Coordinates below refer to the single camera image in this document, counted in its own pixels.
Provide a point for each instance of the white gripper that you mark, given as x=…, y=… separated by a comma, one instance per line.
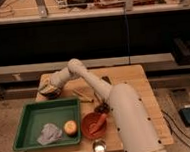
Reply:
x=46, y=80

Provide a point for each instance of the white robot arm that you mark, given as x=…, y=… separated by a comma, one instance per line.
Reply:
x=133, y=123

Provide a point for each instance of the red bowl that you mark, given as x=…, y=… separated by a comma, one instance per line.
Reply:
x=94, y=125

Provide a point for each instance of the wooden spatula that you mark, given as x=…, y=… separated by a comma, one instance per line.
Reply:
x=83, y=97

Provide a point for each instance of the green plastic tray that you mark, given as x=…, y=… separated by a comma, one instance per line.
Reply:
x=35, y=116

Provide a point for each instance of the yellow round fruit toy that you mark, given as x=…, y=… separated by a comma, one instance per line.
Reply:
x=70, y=128

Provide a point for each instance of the grey crumpled cloth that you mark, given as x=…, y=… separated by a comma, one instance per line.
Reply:
x=50, y=133

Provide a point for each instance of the dark grape bunch toy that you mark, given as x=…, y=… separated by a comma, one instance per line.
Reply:
x=102, y=108

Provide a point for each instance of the orange carrot toy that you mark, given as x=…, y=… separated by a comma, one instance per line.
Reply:
x=99, y=123

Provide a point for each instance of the small metal cup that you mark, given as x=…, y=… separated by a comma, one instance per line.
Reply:
x=99, y=146

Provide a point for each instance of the dark equipment box right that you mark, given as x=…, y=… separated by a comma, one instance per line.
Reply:
x=181, y=51

